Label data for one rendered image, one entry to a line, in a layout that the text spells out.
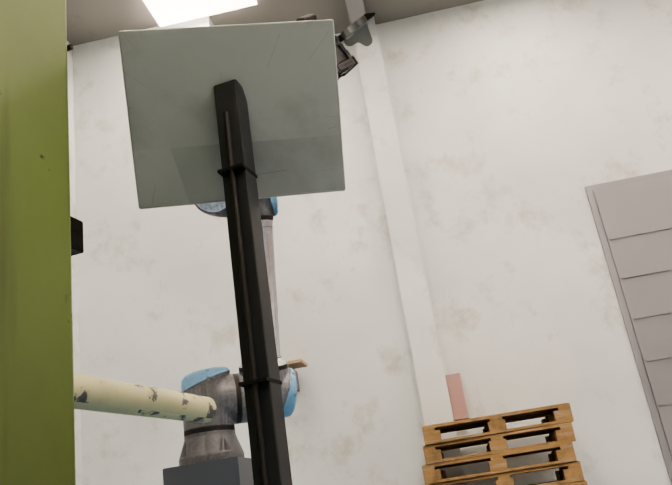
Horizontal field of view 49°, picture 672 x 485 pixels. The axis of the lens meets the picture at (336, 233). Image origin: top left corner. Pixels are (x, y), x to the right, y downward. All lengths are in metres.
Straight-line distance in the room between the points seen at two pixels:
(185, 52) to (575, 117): 8.09
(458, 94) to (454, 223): 1.68
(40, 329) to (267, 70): 0.56
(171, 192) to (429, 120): 7.92
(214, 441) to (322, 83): 1.27
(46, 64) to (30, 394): 0.43
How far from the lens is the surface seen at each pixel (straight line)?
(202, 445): 2.19
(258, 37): 1.21
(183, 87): 1.20
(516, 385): 8.09
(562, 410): 6.97
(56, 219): 0.94
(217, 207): 2.19
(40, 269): 0.90
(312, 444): 8.17
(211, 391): 2.22
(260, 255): 1.07
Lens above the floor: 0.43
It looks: 20 degrees up
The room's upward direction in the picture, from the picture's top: 9 degrees counter-clockwise
